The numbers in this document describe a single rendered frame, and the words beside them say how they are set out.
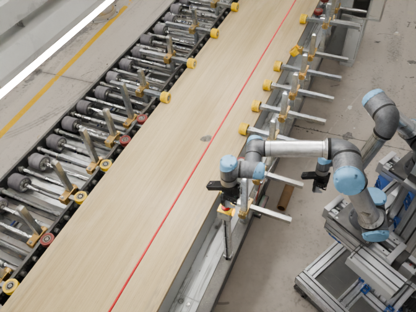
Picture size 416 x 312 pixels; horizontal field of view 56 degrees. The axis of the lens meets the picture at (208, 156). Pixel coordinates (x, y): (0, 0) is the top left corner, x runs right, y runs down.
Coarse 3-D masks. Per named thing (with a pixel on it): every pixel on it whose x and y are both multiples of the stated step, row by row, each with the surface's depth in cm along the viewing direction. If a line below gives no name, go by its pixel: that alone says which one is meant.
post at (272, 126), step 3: (273, 120) 243; (276, 120) 244; (270, 123) 244; (273, 123) 243; (276, 123) 247; (270, 126) 246; (273, 126) 245; (270, 129) 248; (273, 129) 247; (270, 132) 250; (273, 132) 249; (270, 135) 252; (273, 135) 251; (270, 138) 254; (273, 138) 253; (267, 159) 271; (270, 159) 269; (267, 162) 273; (270, 162) 272
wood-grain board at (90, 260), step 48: (240, 0) 390; (288, 0) 384; (240, 48) 336; (288, 48) 331; (192, 96) 299; (240, 96) 295; (144, 144) 269; (192, 144) 266; (240, 144) 263; (96, 192) 244; (144, 192) 242; (192, 192) 240; (96, 240) 222; (144, 240) 220; (192, 240) 218; (48, 288) 205; (96, 288) 203; (144, 288) 202
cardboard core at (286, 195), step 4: (284, 188) 339; (288, 188) 337; (292, 188) 338; (284, 192) 335; (288, 192) 335; (292, 192) 339; (280, 196) 336; (284, 196) 332; (288, 196) 333; (280, 200) 330; (284, 200) 329; (288, 200) 332; (280, 204) 327; (284, 204) 327; (280, 208) 332; (284, 208) 331
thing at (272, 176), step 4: (264, 176) 252; (268, 176) 250; (272, 176) 249; (276, 176) 248; (280, 176) 248; (276, 180) 249; (280, 180) 247; (284, 180) 246; (288, 180) 246; (292, 180) 246; (288, 184) 247; (292, 184) 245; (296, 184) 244; (300, 184) 243; (300, 188) 245
